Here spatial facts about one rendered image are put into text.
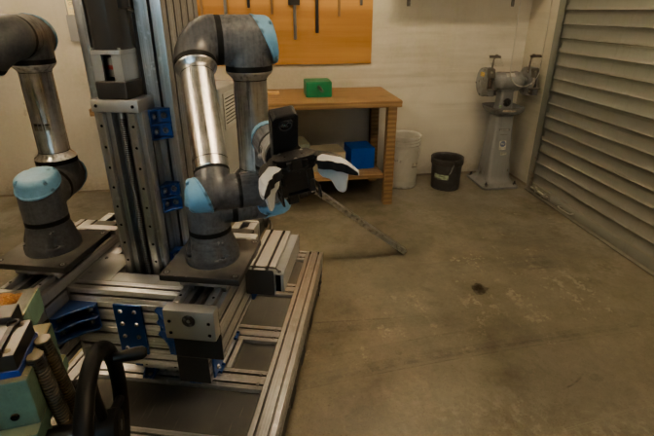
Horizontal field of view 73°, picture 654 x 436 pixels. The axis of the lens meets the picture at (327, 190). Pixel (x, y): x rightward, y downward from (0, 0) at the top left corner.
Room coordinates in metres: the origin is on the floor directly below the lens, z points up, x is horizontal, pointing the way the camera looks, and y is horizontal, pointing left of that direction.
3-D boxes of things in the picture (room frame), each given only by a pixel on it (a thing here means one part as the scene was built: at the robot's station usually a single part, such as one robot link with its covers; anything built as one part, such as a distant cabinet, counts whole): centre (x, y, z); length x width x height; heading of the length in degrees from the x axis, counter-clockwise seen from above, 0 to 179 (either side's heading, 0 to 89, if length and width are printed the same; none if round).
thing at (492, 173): (3.81, -1.52, 0.57); 0.47 x 0.37 x 1.14; 98
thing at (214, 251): (1.10, 0.33, 0.87); 0.15 x 0.15 x 0.10
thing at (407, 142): (3.76, -0.68, 0.24); 0.31 x 0.29 x 0.47; 98
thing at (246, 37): (1.15, 0.20, 1.19); 0.15 x 0.12 x 0.55; 109
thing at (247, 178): (0.89, 0.13, 1.12); 0.11 x 0.08 x 0.11; 109
